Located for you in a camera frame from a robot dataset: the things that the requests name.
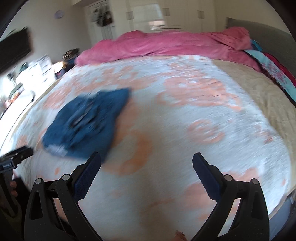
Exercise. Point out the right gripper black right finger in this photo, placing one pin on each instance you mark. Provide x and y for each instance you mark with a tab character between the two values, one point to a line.
251	221

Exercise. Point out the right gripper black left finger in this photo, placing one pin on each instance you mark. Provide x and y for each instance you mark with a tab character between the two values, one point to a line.
53	212

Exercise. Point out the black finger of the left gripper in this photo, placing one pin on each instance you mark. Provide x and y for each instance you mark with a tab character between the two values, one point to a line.
18	155

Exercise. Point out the person's left hand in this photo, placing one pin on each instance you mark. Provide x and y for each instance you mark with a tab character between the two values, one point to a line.
13	186

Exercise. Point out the white desk with clutter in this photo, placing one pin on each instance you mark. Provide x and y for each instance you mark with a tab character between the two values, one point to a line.
16	93

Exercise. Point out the white drawer cabinet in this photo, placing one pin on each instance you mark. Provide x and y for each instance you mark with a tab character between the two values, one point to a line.
39	73

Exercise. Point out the white orange fleece blanket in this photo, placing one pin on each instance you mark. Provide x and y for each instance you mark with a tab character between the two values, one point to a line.
147	187

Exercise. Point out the dark clothes heap on chair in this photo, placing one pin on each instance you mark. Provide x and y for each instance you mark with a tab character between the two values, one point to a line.
68	62

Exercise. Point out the beige bed sheet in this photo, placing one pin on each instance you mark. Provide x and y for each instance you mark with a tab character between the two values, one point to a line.
274	104

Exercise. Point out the bags hanging on door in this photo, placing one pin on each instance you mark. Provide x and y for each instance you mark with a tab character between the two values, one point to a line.
102	16

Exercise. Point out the pink duvet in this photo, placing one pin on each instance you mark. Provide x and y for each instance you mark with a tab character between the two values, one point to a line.
228	45

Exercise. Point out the grey padded headboard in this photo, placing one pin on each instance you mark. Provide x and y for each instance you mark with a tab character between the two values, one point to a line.
272	40

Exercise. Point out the white glossy wardrobe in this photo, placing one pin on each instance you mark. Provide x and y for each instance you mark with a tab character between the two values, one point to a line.
150	17

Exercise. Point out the black wall television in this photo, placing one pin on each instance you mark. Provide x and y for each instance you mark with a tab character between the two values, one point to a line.
14	47

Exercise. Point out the round purple wall clock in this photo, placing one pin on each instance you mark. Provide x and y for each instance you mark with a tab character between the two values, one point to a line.
59	14

